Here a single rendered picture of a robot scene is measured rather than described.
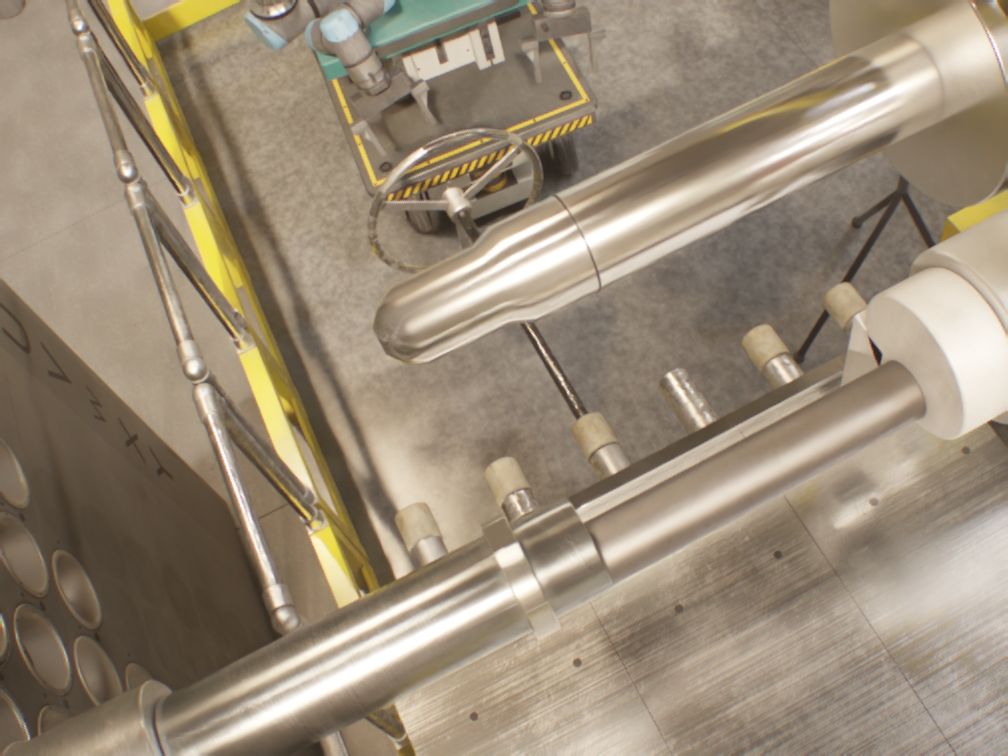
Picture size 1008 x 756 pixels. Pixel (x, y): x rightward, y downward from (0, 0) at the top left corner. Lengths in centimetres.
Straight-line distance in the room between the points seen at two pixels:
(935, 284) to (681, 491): 39
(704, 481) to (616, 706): 47
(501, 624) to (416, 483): 168
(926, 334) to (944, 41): 39
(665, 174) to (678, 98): 216
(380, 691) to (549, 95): 219
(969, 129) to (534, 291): 61
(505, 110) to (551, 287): 182
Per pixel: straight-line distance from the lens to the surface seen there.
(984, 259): 132
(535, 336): 196
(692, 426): 183
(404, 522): 183
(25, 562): 318
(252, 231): 351
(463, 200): 217
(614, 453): 181
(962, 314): 130
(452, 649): 121
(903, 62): 148
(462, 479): 283
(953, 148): 154
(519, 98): 312
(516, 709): 165
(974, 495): 177
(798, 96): 142
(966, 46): 143
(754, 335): 191
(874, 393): 135
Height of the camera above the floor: 252
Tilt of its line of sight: 59 degrees down
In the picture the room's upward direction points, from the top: 19 degrees counter-clockwise
